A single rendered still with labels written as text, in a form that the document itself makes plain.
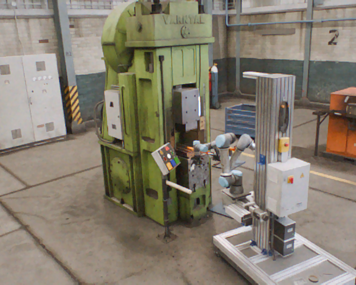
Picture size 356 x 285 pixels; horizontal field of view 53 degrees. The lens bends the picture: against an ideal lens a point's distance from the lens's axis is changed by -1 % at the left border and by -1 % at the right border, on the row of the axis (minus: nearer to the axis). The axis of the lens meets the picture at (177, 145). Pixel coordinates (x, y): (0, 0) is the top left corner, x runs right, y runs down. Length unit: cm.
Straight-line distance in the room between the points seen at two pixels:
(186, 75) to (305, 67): 788
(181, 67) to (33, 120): 531
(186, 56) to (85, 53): 599
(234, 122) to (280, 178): 520
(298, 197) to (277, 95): 98
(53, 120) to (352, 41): 837
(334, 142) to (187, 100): 380
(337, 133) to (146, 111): 405
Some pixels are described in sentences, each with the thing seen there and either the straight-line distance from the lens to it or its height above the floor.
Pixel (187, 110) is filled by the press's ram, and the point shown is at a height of 153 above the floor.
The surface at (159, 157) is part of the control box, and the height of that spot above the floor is 113.
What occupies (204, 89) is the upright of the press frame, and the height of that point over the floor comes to 171.
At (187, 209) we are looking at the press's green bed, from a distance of 484.
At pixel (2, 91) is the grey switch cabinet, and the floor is 139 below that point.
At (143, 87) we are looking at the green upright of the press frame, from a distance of 456.
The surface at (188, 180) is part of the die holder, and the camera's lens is 461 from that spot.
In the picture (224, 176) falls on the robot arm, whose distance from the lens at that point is 363.
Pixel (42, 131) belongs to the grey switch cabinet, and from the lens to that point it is 921.
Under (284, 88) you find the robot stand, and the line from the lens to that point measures 341.
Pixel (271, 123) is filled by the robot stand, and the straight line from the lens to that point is 340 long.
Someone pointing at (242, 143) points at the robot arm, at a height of 125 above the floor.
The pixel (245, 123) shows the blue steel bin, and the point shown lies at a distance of 832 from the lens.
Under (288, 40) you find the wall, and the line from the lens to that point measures 1243.
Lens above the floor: 245
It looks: 17 degrees down
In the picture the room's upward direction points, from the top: 3 degrees counter-clockwise
